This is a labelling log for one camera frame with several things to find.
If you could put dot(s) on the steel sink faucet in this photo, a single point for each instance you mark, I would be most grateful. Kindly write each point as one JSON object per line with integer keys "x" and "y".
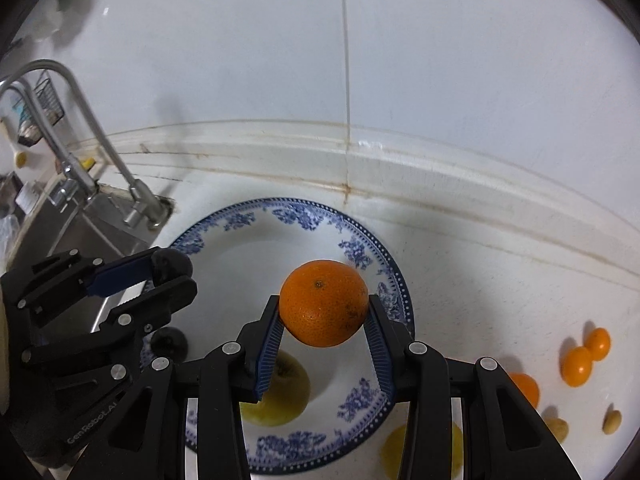
{"x": 40, "y": 125}

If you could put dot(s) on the large yellow-green pear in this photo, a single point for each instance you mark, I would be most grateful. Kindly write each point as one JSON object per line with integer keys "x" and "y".
{"x": 391, "y": 454}

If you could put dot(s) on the small yellow-green fruit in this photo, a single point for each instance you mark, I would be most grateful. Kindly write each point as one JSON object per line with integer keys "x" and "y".
{"x": 285, "y": 400}

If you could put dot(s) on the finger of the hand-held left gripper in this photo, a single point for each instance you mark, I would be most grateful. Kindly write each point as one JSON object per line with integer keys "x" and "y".
{"x": 165, "y": 297}
{"x": 120, "y": 275}

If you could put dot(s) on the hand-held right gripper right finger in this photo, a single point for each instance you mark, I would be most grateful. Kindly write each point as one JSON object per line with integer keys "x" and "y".
{"x": 378, "y": 360}

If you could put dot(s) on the small orange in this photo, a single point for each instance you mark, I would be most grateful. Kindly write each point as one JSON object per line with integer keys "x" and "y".
{"x": 526, "y": 389}

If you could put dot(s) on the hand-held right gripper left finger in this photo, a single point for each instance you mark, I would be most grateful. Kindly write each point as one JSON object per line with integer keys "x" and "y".
{"x": 267, "y": 355}

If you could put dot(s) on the orange kumquat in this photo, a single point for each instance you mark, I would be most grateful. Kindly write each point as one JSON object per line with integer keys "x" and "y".
{"x": 576, "y": 366}
{"x": 598, "y": 343}

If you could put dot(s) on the tall gooseneck steel faucet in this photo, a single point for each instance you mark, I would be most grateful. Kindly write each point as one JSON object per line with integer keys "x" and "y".
{"x": 95, "y": 130}

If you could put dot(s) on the blue and white plate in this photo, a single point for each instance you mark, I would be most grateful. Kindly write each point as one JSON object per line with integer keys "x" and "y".
{"x": 310, "y": 240}

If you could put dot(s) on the tan longan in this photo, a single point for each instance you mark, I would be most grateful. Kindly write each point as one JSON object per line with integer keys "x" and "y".
{"x": 612, "y": 421}
{"x": 557, "y": 428}

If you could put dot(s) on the stainless steel sink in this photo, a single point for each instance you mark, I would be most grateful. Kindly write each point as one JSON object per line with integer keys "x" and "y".
{"x": 75, "y": 232}

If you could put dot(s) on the large orange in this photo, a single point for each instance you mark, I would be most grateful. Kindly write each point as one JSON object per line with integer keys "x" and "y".
{"x": 322, "y": 305}

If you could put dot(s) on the small yellow object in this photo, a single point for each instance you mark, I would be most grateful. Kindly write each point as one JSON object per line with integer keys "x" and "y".
{"x": 87, "y": 164}

